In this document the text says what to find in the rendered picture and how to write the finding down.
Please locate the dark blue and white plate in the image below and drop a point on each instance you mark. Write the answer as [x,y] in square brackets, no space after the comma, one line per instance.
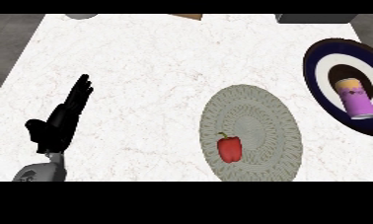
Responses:
[320,73]

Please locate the brown wooden block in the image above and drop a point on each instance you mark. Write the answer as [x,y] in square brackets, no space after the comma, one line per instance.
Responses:
[188,15]

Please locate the round grey object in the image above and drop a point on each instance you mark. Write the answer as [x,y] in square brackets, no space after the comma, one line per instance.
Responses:
[80,15]

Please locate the purple and yellow can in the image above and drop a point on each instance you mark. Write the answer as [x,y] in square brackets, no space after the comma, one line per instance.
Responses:
[357,99]

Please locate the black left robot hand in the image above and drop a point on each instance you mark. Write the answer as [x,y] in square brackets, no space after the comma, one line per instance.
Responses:
[62,119]

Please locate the round grey woven placemat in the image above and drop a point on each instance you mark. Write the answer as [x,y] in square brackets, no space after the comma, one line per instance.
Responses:
[253,126]

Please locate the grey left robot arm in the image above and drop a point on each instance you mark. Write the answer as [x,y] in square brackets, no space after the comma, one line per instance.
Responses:
[42,171]

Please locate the red bell pepper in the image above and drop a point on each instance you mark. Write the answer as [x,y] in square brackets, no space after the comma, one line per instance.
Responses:
[230,149]

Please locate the dark grey box appliance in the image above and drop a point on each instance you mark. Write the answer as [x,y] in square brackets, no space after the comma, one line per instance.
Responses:
[315,18]

